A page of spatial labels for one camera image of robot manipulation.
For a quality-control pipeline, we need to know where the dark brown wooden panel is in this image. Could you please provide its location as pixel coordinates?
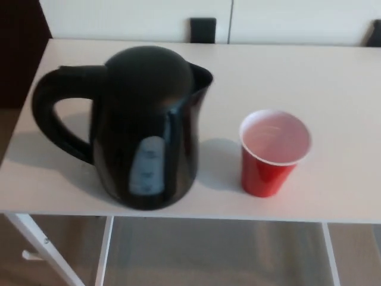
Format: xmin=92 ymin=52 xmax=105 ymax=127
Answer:
xmin=0 ymin=0 xmax=54 ymax=111

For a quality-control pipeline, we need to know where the red plastic cup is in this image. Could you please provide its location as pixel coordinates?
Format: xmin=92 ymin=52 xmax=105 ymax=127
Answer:
xmin=239 ymin=109 xmax=313 ymax=197

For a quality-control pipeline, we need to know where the black electric kettle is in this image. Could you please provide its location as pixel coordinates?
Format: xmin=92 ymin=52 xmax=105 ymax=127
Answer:
xmin=32 ymin=46 xmax=214 ymax=213

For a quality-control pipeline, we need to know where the white table leg frame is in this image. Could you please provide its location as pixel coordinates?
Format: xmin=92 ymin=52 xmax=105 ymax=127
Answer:
xmin=0 ymin=213 xmax=86 ymax=286

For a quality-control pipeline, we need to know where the white-framed mesh under-table panel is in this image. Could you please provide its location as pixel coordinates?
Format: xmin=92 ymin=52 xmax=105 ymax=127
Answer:
xmin=94 ymin=216 xmax=342 ymax=286

